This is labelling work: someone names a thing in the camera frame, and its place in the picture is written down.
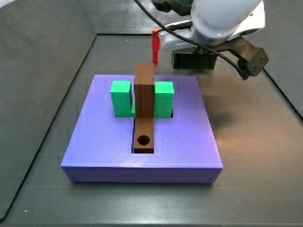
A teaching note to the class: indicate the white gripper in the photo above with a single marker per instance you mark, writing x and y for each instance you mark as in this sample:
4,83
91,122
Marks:
177,38

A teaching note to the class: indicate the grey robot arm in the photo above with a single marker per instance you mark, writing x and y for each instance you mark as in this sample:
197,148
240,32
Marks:
219,20

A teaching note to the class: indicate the black regrasp fixture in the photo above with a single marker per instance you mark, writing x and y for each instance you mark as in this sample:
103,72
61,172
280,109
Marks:
188,59

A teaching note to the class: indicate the red hexagonal peg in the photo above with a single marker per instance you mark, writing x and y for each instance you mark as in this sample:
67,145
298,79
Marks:
155,45

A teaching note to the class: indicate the green U-shaped block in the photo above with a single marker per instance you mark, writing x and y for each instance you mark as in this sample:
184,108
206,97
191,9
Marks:
123,104

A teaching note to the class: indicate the brown T-shaped block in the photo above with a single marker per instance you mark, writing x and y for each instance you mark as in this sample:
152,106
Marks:
143,124

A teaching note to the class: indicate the purple base block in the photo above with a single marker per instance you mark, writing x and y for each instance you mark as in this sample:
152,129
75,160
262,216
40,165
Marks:
185,156

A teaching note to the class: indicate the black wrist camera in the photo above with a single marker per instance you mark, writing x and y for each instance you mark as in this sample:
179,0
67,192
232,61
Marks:
251,57

